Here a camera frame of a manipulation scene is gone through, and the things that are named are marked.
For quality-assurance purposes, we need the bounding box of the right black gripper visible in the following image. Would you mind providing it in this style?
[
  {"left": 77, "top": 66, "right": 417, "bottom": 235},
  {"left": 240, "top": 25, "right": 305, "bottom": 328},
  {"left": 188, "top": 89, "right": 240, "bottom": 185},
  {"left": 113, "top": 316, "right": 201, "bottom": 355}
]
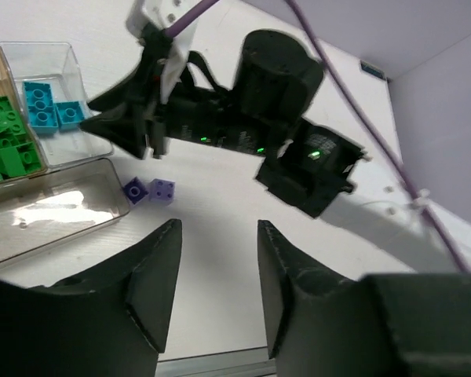
[{"left": 79, "top": 29, "right": 324, "bottom": 159}]

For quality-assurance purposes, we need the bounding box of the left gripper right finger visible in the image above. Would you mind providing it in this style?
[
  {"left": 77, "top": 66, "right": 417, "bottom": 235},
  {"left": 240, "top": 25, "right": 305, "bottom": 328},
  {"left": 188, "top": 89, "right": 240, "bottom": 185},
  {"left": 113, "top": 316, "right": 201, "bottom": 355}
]
[{"left": 257, "top": 220, "right": 471, "bottom": 376}]

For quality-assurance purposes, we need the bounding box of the long clear plastic container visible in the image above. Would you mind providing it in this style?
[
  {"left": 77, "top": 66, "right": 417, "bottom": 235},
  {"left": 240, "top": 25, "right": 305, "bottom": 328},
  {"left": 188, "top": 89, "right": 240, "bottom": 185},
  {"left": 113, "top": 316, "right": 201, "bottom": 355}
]
[{"left": 0, "top": 159, "right": 130, "bottom": 268}]

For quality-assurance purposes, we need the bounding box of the aluminium front rail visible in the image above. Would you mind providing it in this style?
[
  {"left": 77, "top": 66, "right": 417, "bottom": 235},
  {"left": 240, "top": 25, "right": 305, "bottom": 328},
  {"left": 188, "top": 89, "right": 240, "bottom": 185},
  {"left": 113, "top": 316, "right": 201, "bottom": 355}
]
[{"left": 155, "top": 347, "right": 276, "bottom": 377}]

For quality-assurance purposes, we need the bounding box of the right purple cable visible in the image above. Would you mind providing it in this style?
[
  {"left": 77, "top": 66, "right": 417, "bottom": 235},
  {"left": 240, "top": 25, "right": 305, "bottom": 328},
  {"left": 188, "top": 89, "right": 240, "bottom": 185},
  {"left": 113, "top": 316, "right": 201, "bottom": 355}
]
[{"left": 156, "top": 0, "right": 471, "bottom": 274}]

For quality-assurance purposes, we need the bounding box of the tan plastic container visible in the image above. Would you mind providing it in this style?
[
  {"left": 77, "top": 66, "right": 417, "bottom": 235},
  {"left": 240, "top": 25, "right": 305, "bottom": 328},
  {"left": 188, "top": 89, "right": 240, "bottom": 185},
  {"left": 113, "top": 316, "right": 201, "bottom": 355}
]
[{"left": 0, "top": 50, "right": 47, "bottom": 185}]

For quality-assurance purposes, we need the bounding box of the right blue corner label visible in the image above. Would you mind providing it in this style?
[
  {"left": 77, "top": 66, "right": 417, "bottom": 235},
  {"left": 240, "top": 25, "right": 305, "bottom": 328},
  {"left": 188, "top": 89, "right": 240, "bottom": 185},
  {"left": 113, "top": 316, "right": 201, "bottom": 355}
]
[{"left": 360, "top": 60, "right": 387, "bottom": 81}]

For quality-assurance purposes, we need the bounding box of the blue lego brick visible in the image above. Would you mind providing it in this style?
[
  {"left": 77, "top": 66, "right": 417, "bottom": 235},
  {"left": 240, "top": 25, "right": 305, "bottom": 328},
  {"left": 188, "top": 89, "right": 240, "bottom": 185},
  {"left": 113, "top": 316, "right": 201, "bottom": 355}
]
[{"left": 23, "top": 82, "right": 59, "bottom": 135}]

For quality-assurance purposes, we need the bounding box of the purple lego brick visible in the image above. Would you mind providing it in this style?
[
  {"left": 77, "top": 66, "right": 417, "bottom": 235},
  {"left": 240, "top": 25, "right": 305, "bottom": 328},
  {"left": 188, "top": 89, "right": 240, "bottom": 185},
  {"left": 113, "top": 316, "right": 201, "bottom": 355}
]
[
  {"left": 149, "top": 179, "right": 176, "bottom": 204},
  {"left": 122, "top": 177, "right": 148, "bottom": 205}
]

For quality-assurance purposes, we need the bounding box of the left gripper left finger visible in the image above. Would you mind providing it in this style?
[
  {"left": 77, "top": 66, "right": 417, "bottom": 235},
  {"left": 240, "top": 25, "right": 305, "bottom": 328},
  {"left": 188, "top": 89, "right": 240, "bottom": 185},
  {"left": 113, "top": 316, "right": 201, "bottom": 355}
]
[{"left": 0, "top": 219, "right": 182, "bottom": 376}]

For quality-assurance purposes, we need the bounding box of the green curved lego brick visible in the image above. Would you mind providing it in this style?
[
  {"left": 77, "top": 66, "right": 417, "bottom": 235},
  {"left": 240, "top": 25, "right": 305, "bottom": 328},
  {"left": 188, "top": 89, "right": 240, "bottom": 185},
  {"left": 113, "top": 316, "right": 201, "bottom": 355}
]
[{"left": 0, "top": 137, "right": 26, "bottom": 178}]

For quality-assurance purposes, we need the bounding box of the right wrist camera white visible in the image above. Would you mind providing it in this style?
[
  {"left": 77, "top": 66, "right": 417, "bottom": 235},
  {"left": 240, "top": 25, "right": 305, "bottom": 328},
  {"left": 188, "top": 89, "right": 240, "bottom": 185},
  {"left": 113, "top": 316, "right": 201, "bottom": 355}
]
[{"left": 126, "top": 0, "right": 216, "bottom": 104}]

